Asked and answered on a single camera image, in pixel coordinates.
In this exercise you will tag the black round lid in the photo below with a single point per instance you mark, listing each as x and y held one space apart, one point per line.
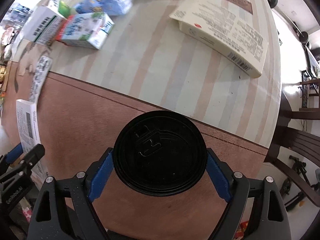
160 153

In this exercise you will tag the dark wooden chair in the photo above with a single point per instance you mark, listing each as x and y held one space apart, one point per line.
303 143

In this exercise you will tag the green white medicine box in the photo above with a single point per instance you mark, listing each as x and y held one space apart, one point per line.
45 21

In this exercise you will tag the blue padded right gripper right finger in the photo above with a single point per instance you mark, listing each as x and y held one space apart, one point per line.
268 218

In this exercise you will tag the red blue milk carton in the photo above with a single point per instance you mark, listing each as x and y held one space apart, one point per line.
88 30

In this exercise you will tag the striped beige tablecloth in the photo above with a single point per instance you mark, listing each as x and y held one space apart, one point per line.
147 57

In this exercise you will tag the silver pill blister pack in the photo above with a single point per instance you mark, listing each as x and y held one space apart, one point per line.
42 69

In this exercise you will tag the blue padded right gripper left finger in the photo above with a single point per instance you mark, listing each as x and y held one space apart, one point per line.
50 218

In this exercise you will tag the cream medicine box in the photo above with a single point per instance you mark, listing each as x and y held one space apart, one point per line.
225 32

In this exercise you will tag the white printed flat box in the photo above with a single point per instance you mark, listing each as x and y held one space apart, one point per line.
28 130

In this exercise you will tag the blue cartoon tissue pack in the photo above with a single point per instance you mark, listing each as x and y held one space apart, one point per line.
111 7

